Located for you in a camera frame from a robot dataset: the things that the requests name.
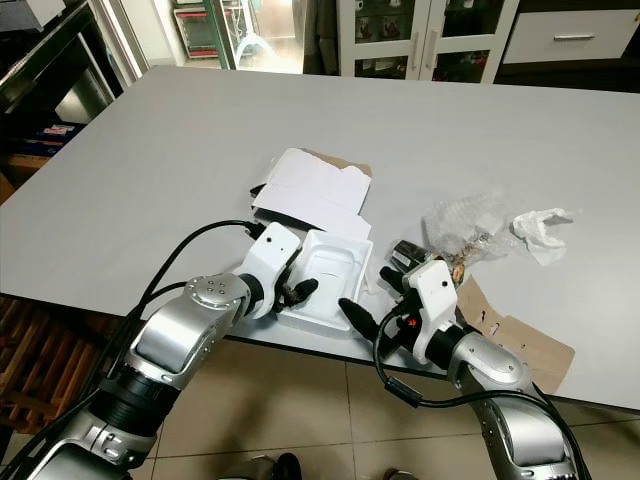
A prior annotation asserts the white plastic tray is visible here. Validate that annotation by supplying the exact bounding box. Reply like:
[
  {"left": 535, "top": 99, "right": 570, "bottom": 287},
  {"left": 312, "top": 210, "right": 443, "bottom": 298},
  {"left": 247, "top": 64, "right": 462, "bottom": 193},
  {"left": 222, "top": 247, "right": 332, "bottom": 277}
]
[{"left": 278, "top": 228, "right": 376, "bottom": 331}]

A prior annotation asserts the small dark striped packet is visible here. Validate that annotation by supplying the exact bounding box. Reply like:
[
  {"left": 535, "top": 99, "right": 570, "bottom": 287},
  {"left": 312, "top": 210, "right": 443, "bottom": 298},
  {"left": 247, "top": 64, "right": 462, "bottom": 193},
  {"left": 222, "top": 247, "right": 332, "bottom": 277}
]
[{"left": 390, "top": 238, "right": 446, "bottom": 276}]

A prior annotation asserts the crumpled clear plastic wrap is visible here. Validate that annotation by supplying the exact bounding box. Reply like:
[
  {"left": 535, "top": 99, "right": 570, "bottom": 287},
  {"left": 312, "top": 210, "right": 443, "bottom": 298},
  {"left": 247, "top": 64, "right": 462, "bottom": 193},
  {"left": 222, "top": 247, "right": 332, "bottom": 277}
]
[{"left": 422, "top": 190, "right": 516, "bottom": 263}]

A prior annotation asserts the white carton box brown inside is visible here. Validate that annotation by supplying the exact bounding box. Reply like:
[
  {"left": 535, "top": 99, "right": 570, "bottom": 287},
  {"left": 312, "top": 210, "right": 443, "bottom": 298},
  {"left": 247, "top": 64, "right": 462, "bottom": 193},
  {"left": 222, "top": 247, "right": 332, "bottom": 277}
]
[{"left": 250, "top": 147, "right": 373, "bottom": 241}]

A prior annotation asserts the flat brown cardboard piece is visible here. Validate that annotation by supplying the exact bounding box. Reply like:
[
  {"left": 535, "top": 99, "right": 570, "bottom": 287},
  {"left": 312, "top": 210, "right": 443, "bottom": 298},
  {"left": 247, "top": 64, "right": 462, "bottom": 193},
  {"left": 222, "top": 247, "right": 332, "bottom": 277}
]
[{"left": 455, "top": 275, "right": 576, "bottom": 393}]

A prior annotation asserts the crumpled white tissue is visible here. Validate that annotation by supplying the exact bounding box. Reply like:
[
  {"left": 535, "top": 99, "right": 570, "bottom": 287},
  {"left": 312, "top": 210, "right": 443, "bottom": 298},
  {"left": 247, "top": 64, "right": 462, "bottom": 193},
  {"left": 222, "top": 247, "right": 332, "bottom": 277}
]
[{"left": 510, "top": 207, "right": 581, "bottom": 267}]

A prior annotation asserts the dark robot foot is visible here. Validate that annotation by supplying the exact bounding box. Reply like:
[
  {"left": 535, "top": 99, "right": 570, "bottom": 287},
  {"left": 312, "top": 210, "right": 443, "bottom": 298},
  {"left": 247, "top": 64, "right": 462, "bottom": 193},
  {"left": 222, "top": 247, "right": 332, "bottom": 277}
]
[{"left": 240, "top": 453, "right": 303, "bottom": 480}]

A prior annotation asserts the white table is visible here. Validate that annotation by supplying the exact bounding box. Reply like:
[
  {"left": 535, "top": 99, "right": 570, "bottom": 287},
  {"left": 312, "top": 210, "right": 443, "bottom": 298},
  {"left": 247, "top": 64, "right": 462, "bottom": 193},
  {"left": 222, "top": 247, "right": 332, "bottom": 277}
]
[{"left": 0, "top": 66, "right": 640, "bottom": 413}]

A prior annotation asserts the wooden slatted rack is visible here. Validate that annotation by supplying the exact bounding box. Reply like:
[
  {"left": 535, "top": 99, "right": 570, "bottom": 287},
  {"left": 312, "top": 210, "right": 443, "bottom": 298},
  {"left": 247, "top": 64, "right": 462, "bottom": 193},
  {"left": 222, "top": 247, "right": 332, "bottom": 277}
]
[{"left": 0, "top": 295, "right": 106, "bottom": 436}]

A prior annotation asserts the white glass door cabinet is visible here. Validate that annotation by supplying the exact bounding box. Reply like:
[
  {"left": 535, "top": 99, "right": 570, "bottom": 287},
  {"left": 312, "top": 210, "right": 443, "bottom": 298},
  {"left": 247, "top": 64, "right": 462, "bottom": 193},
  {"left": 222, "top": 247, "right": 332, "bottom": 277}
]
[{"left": 335, "top": 0, "right": 521, "bottom": 83}]

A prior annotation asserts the blue printed box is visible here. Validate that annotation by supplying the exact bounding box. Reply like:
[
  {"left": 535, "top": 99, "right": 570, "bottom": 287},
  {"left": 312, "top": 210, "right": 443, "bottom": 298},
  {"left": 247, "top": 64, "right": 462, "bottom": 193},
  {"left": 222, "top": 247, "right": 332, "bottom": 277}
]
[{"left": 35, "top": 122, "right": 106, "bottom": 161}]

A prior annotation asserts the green framed glass door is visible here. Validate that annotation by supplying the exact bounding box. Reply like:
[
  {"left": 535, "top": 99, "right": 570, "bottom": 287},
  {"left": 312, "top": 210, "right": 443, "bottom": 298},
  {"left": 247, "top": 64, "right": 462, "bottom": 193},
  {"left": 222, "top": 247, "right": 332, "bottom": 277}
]
[{"left": 165, "top": 0, "right": 306, "bottom": 76}]

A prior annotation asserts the white drawer front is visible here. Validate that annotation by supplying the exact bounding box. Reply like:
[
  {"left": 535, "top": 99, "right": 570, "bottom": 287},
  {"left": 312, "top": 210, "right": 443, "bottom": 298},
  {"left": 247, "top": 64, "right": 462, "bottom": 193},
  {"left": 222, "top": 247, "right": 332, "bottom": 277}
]
[{"left": 500, "top": 8, "right": 640, "bottom": 66}]

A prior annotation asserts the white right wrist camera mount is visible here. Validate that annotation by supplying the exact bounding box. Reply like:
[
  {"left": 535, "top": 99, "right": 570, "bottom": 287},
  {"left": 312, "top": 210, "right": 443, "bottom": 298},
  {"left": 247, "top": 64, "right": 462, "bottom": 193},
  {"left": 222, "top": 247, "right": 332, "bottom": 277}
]
[{"left": 403, "top": 260, "right": 459, "bottom": 361}]

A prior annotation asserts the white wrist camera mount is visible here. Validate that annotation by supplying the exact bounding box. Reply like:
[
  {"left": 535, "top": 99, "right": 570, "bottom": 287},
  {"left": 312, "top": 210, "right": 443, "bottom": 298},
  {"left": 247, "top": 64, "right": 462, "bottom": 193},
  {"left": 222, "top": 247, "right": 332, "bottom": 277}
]
[
  {"left": 403, "top": 260, "right": 459, "bottom": 361},
  {"left": 245, "top": 222, "right": 306, "bottom": 321}
]

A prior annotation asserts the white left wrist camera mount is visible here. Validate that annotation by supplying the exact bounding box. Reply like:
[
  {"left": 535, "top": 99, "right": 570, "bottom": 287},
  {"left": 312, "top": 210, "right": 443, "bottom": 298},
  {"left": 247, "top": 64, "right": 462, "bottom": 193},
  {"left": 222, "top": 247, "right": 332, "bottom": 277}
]
[{"left": 245, "top": 222, "right": 306, "bottom": 321}]

